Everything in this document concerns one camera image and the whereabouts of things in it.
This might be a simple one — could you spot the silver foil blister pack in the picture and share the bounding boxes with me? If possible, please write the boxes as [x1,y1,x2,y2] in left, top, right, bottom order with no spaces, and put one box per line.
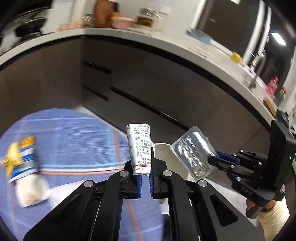
[170,126,218,180]

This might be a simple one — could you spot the yellow mug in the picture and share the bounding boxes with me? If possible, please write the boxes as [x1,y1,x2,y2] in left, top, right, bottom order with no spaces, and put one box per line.
[230,52,243,64]

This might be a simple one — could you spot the pink package on counter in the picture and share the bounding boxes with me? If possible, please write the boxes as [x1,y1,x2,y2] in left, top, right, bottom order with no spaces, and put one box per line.
[265,76,278,96]

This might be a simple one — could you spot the blue grey cloth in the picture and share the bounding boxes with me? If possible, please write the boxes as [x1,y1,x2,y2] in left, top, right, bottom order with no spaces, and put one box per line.
[187,28,212,44]

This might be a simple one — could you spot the black wok pan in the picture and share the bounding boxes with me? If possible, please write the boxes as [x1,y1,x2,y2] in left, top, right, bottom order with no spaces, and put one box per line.
[15,17,47,38]

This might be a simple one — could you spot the white round trash bin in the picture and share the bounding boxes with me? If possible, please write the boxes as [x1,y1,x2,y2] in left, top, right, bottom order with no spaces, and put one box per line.
[154,143,197,182]

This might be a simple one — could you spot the wooden cutting board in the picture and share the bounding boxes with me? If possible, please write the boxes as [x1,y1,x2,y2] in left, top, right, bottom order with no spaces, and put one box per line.
[94,0,117,28]

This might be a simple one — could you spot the dark kitchen cabinets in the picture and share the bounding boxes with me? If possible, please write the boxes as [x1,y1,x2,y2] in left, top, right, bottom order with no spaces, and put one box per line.
[1,36,270,154]

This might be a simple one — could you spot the blue plaid tablecloth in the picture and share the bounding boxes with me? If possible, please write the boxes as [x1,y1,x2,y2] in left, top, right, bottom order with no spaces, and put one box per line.
[0,108,167,241]

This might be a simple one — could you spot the glass storage jar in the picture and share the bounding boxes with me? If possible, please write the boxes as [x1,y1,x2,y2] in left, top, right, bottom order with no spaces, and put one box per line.
[136,8,163,31]

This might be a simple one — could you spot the white paper cup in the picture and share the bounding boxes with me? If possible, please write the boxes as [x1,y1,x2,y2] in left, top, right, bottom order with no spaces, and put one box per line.
[16,174,50,208]

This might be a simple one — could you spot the yellow blue snack carton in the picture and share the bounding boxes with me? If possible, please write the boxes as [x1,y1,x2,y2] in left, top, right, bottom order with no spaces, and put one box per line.
[3,136,38,183]

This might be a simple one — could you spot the chrome kitchen faucet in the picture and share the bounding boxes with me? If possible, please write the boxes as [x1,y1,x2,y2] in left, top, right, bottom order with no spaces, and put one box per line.
[248,47,266,88]

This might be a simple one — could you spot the pink bowl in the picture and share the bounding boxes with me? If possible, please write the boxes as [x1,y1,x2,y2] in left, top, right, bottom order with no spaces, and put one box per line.
[111,16,137,30]

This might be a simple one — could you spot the white printed paper leaflet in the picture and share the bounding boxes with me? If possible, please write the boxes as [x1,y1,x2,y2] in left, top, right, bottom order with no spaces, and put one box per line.
[126,123,154,175]

